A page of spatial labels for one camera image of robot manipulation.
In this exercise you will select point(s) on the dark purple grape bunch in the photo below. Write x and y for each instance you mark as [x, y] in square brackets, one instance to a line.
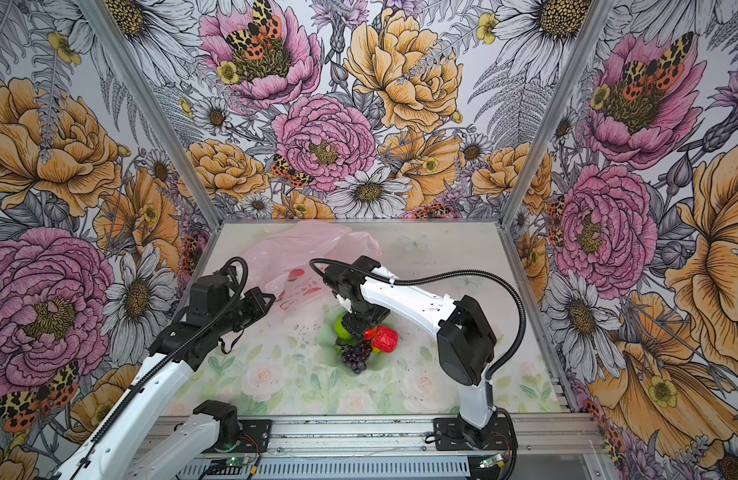
[355, 356]

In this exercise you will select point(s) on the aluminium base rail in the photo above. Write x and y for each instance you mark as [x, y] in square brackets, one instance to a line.
[375, 435]

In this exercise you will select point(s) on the aluminium corner post left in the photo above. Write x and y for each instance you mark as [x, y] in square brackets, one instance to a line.
[127, 68]

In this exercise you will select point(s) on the red bell pepper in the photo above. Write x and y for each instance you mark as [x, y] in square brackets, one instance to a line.
[385, 339]

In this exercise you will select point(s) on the green wavy fruit plate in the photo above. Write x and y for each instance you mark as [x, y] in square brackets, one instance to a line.
[331, 345]

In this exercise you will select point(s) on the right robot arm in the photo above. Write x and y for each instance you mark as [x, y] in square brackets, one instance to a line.
[465, 339]

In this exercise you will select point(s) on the aluminium corner post right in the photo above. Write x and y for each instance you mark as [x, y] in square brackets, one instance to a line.
[584, 48]

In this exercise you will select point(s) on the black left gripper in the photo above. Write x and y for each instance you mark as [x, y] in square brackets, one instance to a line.
[255, 296]

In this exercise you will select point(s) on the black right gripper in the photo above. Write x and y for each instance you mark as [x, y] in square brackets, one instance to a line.
[356, 327]

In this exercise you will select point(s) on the green circuit board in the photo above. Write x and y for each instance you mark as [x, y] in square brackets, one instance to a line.
[494, 461]

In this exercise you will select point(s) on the white vented cable duct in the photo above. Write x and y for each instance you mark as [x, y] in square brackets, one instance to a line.
[405, 467]

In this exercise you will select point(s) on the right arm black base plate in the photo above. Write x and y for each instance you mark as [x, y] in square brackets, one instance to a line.
[454, 434]

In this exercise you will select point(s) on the aluminium corner post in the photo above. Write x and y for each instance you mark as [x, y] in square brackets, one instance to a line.
[127, 68]
[584, 48]

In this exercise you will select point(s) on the pink plastic bag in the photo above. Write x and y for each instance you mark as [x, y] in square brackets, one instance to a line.
[280, 264]

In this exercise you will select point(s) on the red orange mango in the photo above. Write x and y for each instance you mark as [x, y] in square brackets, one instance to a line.
[370, 333]

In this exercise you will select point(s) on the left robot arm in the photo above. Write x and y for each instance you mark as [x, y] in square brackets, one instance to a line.
[216, 308]

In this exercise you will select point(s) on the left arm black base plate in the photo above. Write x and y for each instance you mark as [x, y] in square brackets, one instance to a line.
[253, 436]

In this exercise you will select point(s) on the green bumpy custard apple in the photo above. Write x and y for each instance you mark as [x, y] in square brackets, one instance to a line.
[341, 332]

